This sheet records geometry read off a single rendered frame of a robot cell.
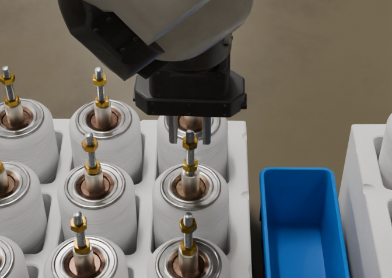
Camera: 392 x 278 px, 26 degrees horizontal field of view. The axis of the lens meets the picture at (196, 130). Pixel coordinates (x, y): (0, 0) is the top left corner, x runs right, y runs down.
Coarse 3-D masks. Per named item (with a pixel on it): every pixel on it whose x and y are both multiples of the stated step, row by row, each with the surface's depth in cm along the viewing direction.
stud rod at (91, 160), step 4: (88, 132) 99; (88, 136) 98; (92, 136) 99; (88, 140) 99; (92, 140) 99; (88, 144) 99; (88, 152) 100; (92, 152) 100; (88, 156) 101; (92, 156) 101; (88, 160) 101; (92, 160) 101; (88, 164) 102; (92, 164) 102
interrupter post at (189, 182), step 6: (186, 174) 102; (192, 174) 102; (198, 174) 102; (186, 180) 103; (192, 180) 102; (198, 180) 103; (186, 186) 103; (192, 186) 103; (198, 186) 104; (186, 192) 104; (192, 192) 104
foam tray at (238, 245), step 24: (144, 120) 124; (144, 144) 123; (240, 144) 120; (72, 168) 119; (144, 168) 117; (240, 168) 117; (48, 192) 114; (144, 192) 114; (240, 192) 114; (48, 216) 117; (144, 216) 111; (240, 216) 111; (48, 240) 108; (144, 240) 108; (240, 240) 108; (144, 264) 105; (240, 264) 105
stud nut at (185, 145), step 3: (183, 138) 99; (195, 138) 99; (183, 141) 99; (186, 141) 99; (195, 141) 99; (183, 144) 99; (186, 144) 99; (189, 144) 98; (192, 144) 98; (195, 144) 99; (183, 147) 99; (186, 147) 99; (189, 147) 98; (192, 147) 99; (195, 147) 99; (189, 150) 99
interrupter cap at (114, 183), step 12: (84, 168) 107; (108, 168) 107; (72, 180) 105; (84, 180) 106; (108, 180) 106; (120, 180) 105; (72, 192) 104; (84, 192) 104; (108, 192) 104; (120, 192) 104; (84, 204) 102; (96, 204) 103; (108, 204) 102
